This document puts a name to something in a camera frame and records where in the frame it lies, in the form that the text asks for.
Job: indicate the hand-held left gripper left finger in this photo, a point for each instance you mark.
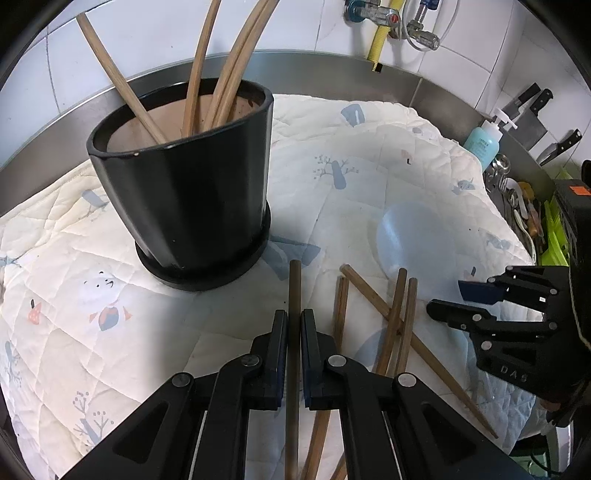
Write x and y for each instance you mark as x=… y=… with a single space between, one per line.
x=279 y=355

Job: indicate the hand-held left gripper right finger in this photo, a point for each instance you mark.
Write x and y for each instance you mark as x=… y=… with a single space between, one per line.
x=308 y=355

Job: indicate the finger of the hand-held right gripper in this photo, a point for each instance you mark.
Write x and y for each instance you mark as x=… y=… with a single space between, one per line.
x=475 y=290
x=457 y=313

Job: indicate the brown wooden chopstick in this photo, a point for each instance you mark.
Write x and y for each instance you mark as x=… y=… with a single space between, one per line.
x=236 y=46
x=250 y=46
x=111 y=66
x=197 y=69
x=243 y=46
x=294 y=286

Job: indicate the pile of wooden chopsticks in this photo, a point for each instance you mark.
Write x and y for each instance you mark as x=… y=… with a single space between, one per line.
x=369 y=294

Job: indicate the black ceramic pot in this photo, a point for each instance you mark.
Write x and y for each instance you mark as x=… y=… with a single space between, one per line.
x=194 y=198

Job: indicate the green plastic dish rack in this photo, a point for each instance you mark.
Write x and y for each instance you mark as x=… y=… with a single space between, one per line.
x=554 y=230

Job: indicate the white ceramic spoon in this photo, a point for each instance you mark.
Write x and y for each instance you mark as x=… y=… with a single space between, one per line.
x=524 y=187

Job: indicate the steel spoon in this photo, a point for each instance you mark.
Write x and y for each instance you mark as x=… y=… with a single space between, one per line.
x=490 y=177

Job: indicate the steel ladle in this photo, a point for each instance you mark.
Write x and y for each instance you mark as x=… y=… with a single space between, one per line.
x=502 y=161

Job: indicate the blue soap pump bottle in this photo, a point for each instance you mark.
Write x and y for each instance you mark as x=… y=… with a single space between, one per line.
x=482 y=141

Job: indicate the printed quilted mat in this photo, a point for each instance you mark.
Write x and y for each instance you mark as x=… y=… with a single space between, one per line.
x=46 y=254

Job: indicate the steel angle valve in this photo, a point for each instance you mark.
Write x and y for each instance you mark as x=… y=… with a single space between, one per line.
x=425 y=36

